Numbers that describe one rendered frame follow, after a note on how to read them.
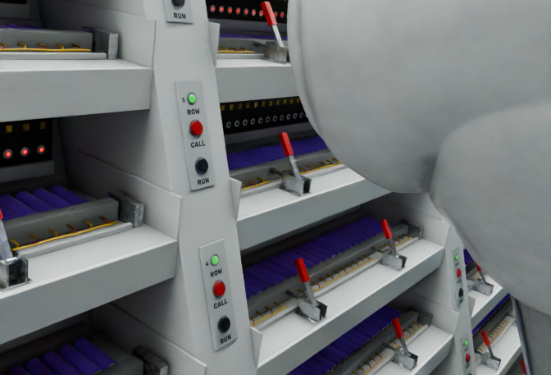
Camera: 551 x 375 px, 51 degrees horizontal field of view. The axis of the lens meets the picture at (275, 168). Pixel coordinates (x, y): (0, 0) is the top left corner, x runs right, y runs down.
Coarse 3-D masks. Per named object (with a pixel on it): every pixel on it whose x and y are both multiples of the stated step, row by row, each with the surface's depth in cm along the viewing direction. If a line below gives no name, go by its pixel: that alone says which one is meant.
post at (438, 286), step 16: (416, 208) 122; (432, 208) 120; (448, 240) 121; (448, 256) 121; (432, 272) 122; (448, 272) 120; (464, 272) 127; (416, 288) 125; (432, 288) 123; (448, 288) 121; (464, 288) 127; (448, 304) 121; (464, 304) 126; (464, 320) 126; (448, 368) 123
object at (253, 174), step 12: (300, 156) 95; (312, 156) 96; (324, 156) 98; (240, 168) 84; (252, 168) 84; (264, 168) 86; (276, 168) 88; (288, 168) 91; (300, 168) 93; (240, 180) 82; (252, 180) 84; (264, 180) 87
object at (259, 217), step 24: (312, 168) 97; (240, 192) 70; (264, 192) 83; (288, 192) 84; (312, 192) 86; (336, 192) 89; (360, 192) 96; (384, 192) 103; (240, 216) 73; (264, 216) 76; (288, 216) 80; (312, 216) 86; (240, 240) 73; (264, 240) 77
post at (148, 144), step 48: (48, 0) 72; (96, 0) 66; (144, 0) 62; (192, 0) 67; (192, 48) 67; (96, 144) 71; (144, 144) 65; (192, 192) 66; (192, 240) 65; (144, 288) 69; (192, 288) 65; (240, 288) 71; (192, 336) 65; (240, 336) 71
